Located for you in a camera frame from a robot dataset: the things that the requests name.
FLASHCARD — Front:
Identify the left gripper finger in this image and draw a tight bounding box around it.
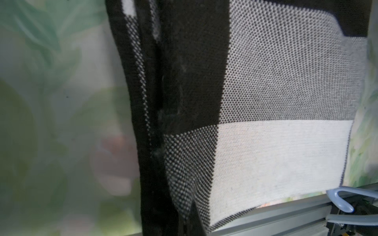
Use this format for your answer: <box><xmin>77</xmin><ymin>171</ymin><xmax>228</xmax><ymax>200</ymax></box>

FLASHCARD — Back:
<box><xmin>189</xmin><ymin>202</ymin><xmax>207</xmax><ymax>236</ymax></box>

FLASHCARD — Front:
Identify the black grey checkered mat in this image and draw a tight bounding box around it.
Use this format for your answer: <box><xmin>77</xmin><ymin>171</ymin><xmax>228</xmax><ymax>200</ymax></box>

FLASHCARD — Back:
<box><xmin>105</xmin><ymin>1</ymin><xmax>372</xmax><ymax>236</ymax></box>

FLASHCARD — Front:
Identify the light blue plastic hanger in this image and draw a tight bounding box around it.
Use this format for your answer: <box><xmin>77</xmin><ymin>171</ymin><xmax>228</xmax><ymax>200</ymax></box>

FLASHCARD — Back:
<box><xmin>326</xmin><ymin>186</ymin><xmax>378</xmax><ymax>226</ymax></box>

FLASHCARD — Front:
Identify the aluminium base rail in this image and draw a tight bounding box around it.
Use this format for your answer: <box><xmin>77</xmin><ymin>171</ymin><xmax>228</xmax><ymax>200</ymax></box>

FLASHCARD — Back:
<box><xmin>129</xmin><ymin>182</ymin><xmax>378</xmax><ymax>236</ymax></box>

